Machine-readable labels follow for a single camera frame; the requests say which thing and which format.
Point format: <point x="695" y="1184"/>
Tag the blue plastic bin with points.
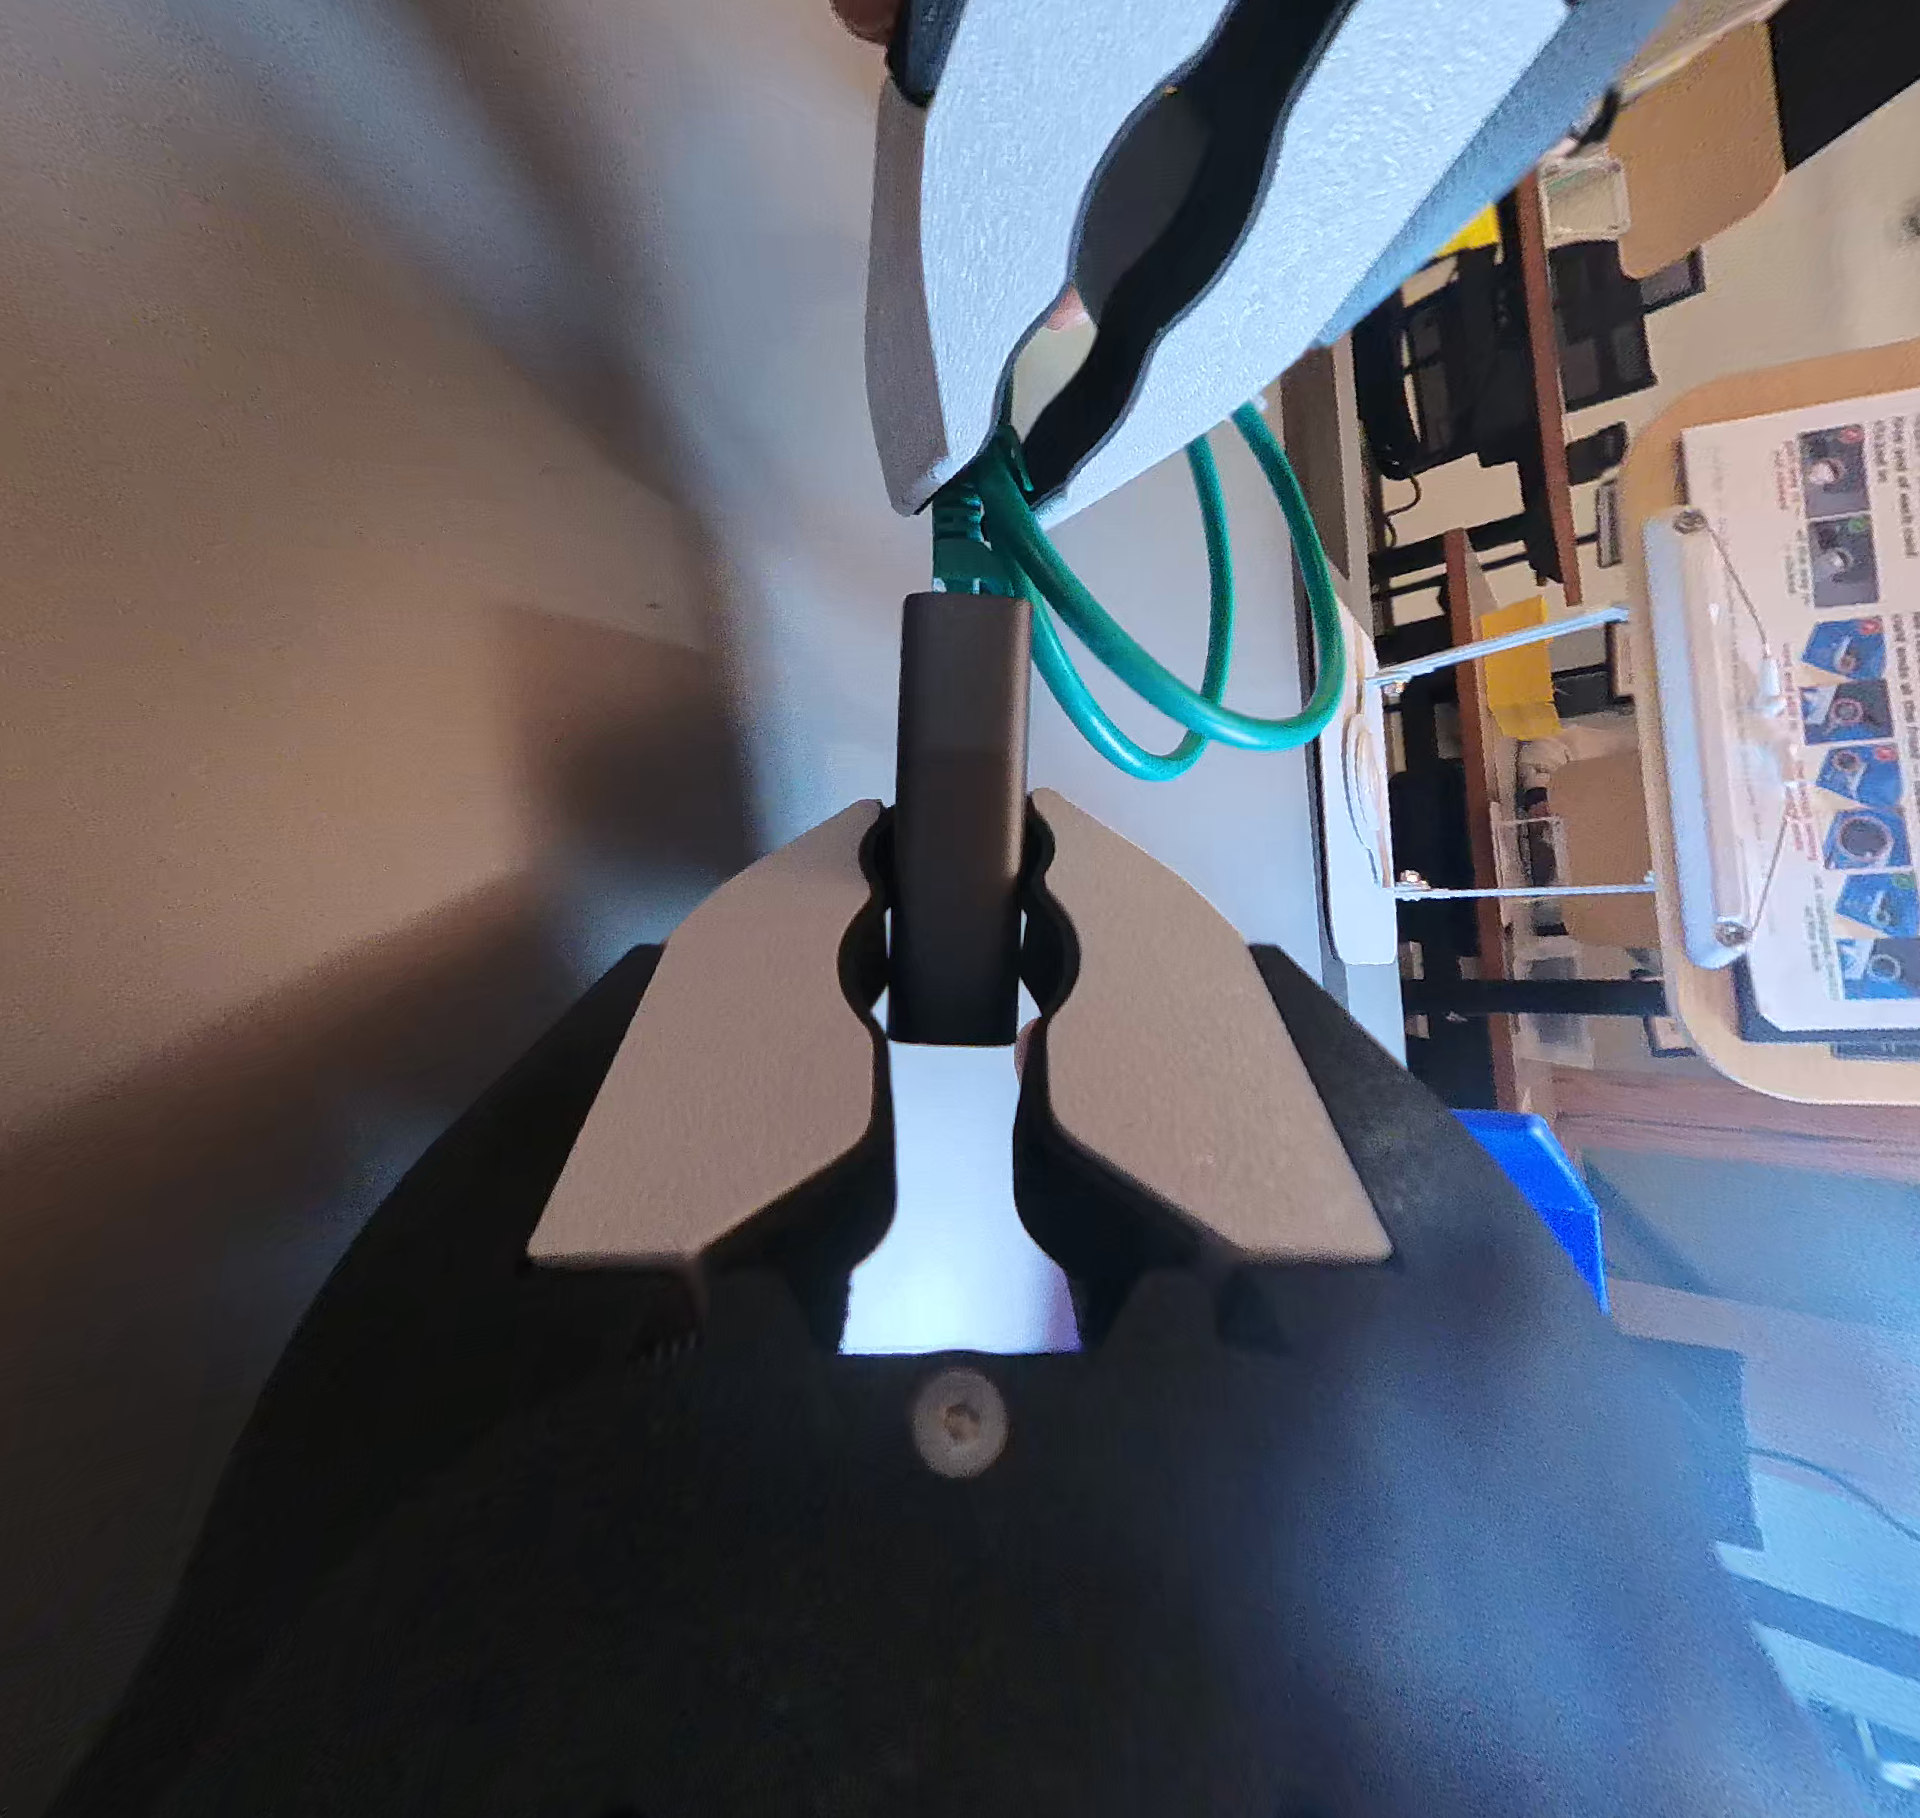
<point x="1545" y="1197"/>

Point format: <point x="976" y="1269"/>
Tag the printed instruction sheet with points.
<point x="1846" y="709"/>

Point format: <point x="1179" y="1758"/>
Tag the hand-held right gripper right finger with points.
<point x="1186" y="1069"/>

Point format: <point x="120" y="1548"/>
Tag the white document stand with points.
<point x="1358" y="829"/>

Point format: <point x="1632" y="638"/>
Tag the brown wooden desk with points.
<point x="1545" y="393"/>
<point x="1479" y="829"/>

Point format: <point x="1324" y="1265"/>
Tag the tan wooden board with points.
<point x="1725" y="1054"/>

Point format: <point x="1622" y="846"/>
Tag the small yellow plastic bin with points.
<point x="1518" y="662"/>

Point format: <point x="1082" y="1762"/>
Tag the tan wooden chair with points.
<point x="1694" y="154"/>

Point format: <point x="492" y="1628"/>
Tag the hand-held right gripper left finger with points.
<point x="720" y="1069"/>

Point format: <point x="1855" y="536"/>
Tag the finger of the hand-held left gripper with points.
<point x="1021" y="125"/>
<point x="1381" y="138"/>

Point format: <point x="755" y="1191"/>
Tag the black ethernet port adapter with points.
<point x="963" y="798"/>

